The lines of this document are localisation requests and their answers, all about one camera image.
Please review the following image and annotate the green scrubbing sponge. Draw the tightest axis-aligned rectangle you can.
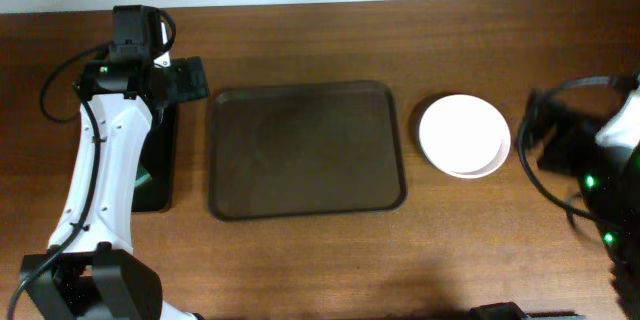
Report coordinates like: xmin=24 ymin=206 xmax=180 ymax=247
xmin=135 ymin=172 xmax=152 ymax=188

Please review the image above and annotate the white plate top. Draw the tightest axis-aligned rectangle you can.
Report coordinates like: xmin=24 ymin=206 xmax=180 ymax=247
xmin=417 ymin=94 xmax=511 ymax=155

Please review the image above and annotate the white plate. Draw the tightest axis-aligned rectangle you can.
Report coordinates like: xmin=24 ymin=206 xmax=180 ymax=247
xmin=425 ymin=139 xmax=511 ymax=179
xmin=417 ymin=94 xmax=511 ymax=155

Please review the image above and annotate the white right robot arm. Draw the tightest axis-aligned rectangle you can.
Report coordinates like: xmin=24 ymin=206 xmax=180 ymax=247
xmin=516 ymin=90 xmax=639 ymax=319

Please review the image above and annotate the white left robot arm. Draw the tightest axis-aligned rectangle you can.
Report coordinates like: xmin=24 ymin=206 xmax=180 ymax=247
xmin=7 ymin=11 xmax=203 ymax=319

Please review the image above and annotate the black plastic tray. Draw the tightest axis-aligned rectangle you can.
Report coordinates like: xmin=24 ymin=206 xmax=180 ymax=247
xmin=132 ymin=105 xmax=178 ymax=213

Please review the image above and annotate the brown serving tray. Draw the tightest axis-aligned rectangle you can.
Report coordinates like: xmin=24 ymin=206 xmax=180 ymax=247
xmin=208 ymin=80 xmax=408 ymax=222

